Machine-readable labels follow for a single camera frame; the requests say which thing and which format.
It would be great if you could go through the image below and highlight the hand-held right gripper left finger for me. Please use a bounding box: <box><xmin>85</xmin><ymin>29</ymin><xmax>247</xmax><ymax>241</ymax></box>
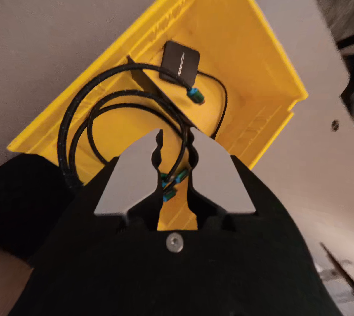
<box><xmin>93</xmin><ymin>128</ymin><xmax>164</xmax><ymax>217</ymax></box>

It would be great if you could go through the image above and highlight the person's black clothing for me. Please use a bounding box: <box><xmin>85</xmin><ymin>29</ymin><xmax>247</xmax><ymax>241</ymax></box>
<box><xmin>0</xmin><ymin>154</ymin><xmax>83</xmax><ymax>267</ymax></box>

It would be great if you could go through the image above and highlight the black braided hdmi cable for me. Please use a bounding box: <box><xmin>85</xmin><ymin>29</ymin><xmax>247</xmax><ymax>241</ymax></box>
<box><xmin>68</xmin><ymin>90</ymin><xmax>191</xmax><ymax>202</ymax></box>
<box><xmin>57</xmin><ymin>63</ymin><xmax>206</xmax><ymax>188</ymax></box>

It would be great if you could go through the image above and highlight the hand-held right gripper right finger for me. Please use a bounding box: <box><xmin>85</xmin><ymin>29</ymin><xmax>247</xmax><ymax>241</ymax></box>
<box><xmin>187</xmin><ymin>127</ymin><xmax>257</xmax><ymax>215</ymax></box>

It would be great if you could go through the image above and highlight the yellow plastic bin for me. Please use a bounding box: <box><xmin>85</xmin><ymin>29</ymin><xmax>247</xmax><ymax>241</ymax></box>
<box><xmin>6</xmin><ymin>0</ymin><xmax>309</xmax><ymax>231</ymax></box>

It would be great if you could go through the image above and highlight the grey adapter hub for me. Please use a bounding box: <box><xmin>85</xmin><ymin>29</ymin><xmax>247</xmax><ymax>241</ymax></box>
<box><xmin>160</xmin><ymin>41</ymin><xmax>201</xmax><ymax>85</ymax></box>

